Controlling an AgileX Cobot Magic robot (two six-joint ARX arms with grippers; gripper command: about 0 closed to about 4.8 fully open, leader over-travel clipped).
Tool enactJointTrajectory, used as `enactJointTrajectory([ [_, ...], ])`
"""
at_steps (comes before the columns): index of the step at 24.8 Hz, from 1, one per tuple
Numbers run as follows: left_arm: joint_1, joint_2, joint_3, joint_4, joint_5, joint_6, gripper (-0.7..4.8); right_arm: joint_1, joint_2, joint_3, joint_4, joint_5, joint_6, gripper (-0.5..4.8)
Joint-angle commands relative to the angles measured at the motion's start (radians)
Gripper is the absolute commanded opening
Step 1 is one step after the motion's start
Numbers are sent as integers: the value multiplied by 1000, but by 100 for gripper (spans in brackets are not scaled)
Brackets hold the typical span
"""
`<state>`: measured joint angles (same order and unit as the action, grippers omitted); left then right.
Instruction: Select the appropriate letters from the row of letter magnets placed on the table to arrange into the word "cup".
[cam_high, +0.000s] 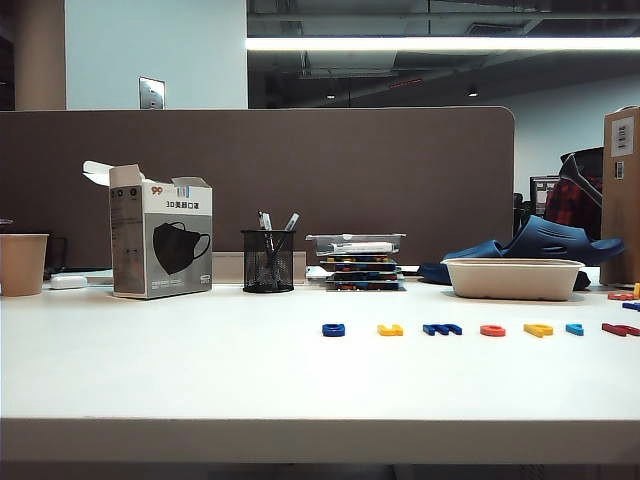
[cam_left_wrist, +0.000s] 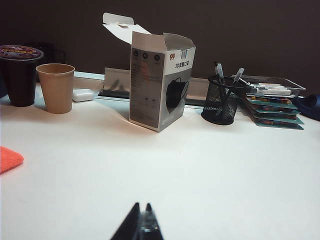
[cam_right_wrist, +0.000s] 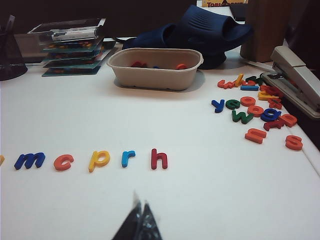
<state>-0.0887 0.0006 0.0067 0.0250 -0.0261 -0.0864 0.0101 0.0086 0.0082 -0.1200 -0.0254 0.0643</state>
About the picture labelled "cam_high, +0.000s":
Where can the yellow letter u magnet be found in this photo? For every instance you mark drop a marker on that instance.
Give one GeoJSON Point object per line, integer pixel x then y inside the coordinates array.
{"type": "Point", "coordinates": [389, 330]}

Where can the orange letter c magnet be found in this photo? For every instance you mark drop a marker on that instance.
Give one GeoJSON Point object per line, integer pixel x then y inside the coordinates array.
{"type": "Point", "coordinates": [492, 330]}

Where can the yellow letter p magnet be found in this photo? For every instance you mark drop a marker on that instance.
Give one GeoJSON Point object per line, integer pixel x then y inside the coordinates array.
{"type": "Point", "coordinates": [539, 329]}

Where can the magnet letter blister pack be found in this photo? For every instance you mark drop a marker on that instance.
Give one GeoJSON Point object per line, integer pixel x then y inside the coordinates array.
{"type": "Point", "coordinates": [360, 260]}
{"type": "Point", "coordinates": [365, 274]}
{"type": "Point", "coordinates": [365, 286]}

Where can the blue letter g magnet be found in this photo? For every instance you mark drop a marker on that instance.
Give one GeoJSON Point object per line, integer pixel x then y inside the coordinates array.
{"type": "Point", "coordinates": [332, 329]}

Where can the blue letter m magnet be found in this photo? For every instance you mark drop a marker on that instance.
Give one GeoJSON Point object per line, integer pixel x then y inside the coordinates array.
{"type": "Point", "coordinates": [440, 329]}

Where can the light blue letter r magnet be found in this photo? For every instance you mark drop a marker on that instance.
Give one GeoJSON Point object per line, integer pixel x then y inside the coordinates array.
{"type": "Point", "coordinates": [575, 328]}

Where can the brown paper cup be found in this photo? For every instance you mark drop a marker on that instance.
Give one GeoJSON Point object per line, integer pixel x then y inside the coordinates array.
{"type": "Point", "coordinates": [22, 265]}

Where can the orange letter w magnet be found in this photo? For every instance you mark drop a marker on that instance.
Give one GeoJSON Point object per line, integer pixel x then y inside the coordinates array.
{"type": "Point", "coordinates": [620, 295]}

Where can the red letter h magnet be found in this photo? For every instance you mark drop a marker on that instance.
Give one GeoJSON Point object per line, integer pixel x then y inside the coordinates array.
{"type": "Point", "coordinates": [620, 328]}

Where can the blue letter y magnet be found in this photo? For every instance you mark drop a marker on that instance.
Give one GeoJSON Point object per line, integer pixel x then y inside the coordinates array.
{"type": "Point", "coordinates": [632, 305]}

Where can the clear plastic tray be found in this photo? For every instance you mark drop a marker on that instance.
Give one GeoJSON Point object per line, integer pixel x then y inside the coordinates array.
{"type": "Point", "coordinates": [320, 245]}

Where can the black mesh pen holder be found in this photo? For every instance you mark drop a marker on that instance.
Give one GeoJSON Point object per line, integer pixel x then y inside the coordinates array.
{"type": "Point", "coordinates": [267, 270]}

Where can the brown desk divider panel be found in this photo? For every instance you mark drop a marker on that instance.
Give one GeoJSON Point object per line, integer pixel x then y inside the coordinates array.
{"type": "Point", "coordinates": [300, 165]}

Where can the grey face mask box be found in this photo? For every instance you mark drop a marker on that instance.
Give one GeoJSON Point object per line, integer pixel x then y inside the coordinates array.
{"type": "Point", "coordinates": [175, 250]}

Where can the navy blue rubber slipper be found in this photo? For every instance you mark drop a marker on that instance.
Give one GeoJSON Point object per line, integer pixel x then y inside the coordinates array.
{"type": "Point", "coordinates": [470, 250]}
{"type": "Point", "coordinates": [545, 235]}

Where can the beige pulp tray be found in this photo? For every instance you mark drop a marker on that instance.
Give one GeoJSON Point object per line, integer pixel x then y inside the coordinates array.
{"type": "Point", "coordinates": [510, 280]}

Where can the computer monitor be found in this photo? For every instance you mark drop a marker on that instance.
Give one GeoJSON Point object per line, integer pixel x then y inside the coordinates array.
{"type": "Point", "coordinates": [540, 192]}

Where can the red plaid shirt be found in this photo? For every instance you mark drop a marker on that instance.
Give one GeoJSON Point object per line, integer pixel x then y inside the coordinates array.
{"type": "Point", "coordinates": [570, 205]}

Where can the white earbuds case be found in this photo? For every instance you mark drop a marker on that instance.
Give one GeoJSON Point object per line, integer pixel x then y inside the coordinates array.
{"type": "Point", "coordinates": [67, 281]}

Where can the black office chair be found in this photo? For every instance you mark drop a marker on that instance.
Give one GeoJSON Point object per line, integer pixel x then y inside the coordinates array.
{"type": "Point", "coordinates": [580, 160]}

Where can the brown cardboard box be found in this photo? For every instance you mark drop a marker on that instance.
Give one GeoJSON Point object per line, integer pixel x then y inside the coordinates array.
{"type": "Point", "coordinates": [620, 225]}

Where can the metal wall switch plate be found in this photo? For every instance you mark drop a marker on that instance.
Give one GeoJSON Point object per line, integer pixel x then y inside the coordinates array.
{"type": "Point", "coordinates": [151, 93]}

